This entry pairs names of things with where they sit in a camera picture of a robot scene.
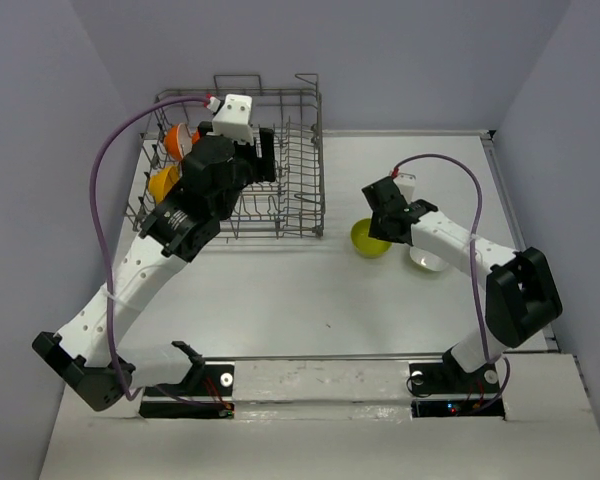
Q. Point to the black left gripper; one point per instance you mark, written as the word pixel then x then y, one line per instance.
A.
pixel 267 152

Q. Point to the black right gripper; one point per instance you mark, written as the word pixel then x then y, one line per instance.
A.
pixel 377 232

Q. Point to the lime green bowl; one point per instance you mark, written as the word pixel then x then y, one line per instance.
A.
pixel 365 245

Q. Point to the white bowl orange outside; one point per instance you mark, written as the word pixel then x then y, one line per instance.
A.
pixel 178 141

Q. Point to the yellow bowl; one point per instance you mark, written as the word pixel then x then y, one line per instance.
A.
pixel 160 184

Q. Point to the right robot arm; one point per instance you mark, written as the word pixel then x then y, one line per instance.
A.
pixel 520 293

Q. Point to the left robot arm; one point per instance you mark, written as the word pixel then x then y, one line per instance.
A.
pixel 83 351

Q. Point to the white bowl green outside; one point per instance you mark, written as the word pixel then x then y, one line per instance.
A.
pixel 427 261

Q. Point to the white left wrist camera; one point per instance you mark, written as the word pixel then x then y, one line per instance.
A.
pixel 232 117

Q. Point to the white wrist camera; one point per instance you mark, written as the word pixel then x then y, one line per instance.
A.
pixel 232 117
pixel 406 184

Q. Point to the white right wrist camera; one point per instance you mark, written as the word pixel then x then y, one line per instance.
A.
pixel 406 184

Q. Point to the grey wire dish rack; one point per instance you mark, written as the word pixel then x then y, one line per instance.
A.
pixel 289 208

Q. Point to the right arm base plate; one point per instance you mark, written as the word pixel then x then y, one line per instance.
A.
pixel 438 393

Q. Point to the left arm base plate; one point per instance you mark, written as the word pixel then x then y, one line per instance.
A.
pixel 211 398

